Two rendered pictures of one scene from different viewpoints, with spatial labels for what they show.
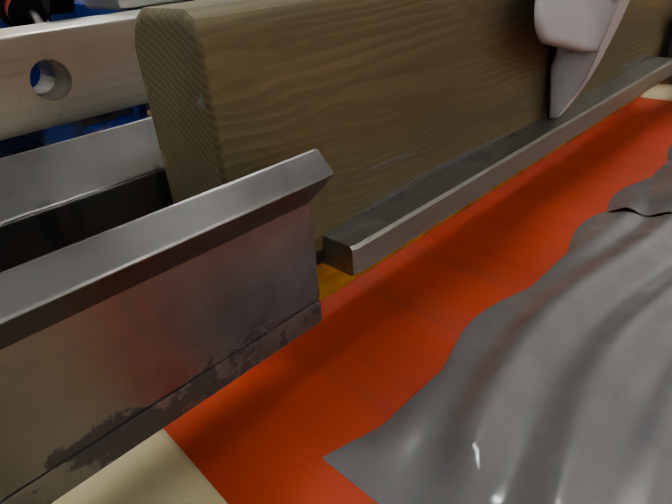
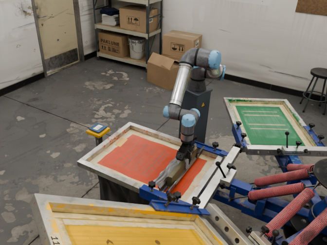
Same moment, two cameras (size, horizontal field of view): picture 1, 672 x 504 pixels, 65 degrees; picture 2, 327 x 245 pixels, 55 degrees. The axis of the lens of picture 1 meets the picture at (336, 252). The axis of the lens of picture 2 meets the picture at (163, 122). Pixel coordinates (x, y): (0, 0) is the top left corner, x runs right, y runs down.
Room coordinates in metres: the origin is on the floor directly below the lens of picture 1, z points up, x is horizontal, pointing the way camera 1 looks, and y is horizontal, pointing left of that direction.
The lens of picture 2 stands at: (1.66, -0.70, 2.26)
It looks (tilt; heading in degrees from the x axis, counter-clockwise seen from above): 31 degrees down; 162
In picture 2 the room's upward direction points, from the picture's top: 2 degrees clockwise
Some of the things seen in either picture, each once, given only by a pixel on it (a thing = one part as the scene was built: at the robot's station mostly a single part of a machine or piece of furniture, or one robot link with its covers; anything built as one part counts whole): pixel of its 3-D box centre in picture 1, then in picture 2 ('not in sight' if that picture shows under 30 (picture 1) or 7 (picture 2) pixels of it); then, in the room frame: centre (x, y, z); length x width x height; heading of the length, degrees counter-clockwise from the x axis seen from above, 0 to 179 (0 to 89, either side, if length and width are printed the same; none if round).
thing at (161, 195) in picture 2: not in sight; (164, 199); (0.45, -0.28, 0.97); 0.30 x 0.05 x 0.07; 43
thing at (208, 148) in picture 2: not in sight; (203, 149); (0.07, 0.13, 0.97); 0.30 x 0.05 x 0.07; 43
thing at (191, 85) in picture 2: not in sight; (197, 82); (-0.43, 0.26, 1.25); 0.15 x 0.15 x 0.10
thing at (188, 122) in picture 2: not in sight; (188, 124); (0.23, -0.07, 1.31); 0.09 x 0.08 x 0.11; 143
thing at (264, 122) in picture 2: not in sight; (275, 122); (-0.01, 0.74, 1.05); 1.08 x 0.61 x 0.23; 163
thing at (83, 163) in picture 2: not in sight; (153, 160); (0.09, -0.24, 0.97); 0.79 x 0.58 x 0.04; 43
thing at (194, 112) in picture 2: not in sight; (190, 116); (0.14, -0.03, 1.30); 0.11 x 0.11 x 0.08; 53
